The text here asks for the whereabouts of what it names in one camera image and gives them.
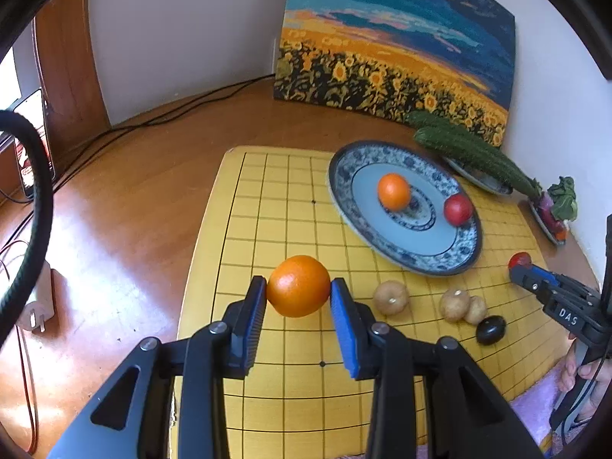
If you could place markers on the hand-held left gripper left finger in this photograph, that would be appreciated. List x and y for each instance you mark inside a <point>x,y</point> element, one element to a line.
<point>256,320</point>

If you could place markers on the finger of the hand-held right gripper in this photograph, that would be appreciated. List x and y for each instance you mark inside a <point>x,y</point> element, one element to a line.
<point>545,275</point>
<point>526,281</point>

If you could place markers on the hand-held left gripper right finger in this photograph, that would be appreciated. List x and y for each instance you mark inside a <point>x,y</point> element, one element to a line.
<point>343,325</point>

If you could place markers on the small red plum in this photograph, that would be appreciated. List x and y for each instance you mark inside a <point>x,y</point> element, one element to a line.
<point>519,259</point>

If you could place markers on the brown longan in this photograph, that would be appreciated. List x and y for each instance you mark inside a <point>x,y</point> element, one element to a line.
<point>476,311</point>
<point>454,304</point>
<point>390,297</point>

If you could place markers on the large orange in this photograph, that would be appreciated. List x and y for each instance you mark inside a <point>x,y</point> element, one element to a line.
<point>299,286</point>

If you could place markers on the dark purple plum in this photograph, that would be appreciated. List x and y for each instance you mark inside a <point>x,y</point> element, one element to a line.
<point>491,330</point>

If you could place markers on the large red plum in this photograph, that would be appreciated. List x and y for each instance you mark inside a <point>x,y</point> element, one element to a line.
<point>458,209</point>

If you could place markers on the blue patterned porcelain plate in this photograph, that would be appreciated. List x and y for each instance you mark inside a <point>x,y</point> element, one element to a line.
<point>363,191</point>

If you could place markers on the small orange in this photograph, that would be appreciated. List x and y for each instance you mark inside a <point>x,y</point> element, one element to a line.
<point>394,192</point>

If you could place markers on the person's right hand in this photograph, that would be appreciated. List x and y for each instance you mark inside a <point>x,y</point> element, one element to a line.
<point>566,373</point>

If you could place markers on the small orange vegetable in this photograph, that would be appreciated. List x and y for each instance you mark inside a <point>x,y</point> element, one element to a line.
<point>561,235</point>

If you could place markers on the small plate with vegetables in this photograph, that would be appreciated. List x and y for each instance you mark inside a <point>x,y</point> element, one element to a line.
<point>545,224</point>

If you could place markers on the red onion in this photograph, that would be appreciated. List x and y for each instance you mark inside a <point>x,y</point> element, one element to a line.
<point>549,210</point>

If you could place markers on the green leafy vegetable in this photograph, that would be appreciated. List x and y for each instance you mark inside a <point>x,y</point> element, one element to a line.
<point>565,198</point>

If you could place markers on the pink fuzzy cloth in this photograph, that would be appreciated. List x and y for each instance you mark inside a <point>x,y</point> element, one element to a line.
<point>530,411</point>

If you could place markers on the small plate under cucumbers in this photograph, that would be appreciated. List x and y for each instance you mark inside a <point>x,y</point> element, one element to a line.
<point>484,183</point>

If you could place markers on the yellow grid game board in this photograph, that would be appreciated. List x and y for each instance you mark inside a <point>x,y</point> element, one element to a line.
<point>287,210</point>

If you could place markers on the green cucumber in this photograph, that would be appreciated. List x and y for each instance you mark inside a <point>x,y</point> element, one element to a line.
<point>478,153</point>
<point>432,119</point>

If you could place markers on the white power adapter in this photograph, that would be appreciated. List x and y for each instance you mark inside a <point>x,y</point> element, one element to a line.
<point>37,306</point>

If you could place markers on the sunflower field painting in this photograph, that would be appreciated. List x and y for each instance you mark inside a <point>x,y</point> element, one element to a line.
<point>397,33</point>

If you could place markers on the smartphone with lit screen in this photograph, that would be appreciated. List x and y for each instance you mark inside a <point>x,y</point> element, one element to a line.
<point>31,153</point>

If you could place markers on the wooden door frame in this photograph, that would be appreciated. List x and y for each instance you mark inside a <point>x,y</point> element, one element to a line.
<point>67,57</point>

